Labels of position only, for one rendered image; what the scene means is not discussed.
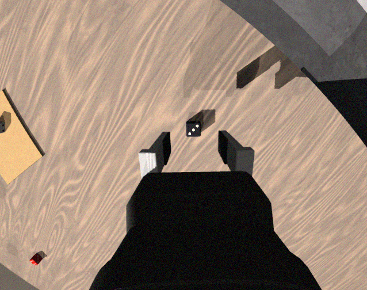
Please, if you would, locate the black die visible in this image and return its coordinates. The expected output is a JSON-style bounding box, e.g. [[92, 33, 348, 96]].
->
[[186, 121, 201, 137]]

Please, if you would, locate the tan square mat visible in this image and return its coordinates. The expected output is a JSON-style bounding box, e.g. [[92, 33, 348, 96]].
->
[[0, 90, 44, 184]]

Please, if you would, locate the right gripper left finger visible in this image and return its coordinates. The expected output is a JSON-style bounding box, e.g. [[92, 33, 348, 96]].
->
[[139, 132, 171, 178]]

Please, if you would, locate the red die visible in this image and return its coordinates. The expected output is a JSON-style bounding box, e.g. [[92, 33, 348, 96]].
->
[[30, 254, 42, 265]]

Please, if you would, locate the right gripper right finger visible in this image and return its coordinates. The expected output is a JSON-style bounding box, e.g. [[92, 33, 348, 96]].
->
[[218, 130, 255, 176]]

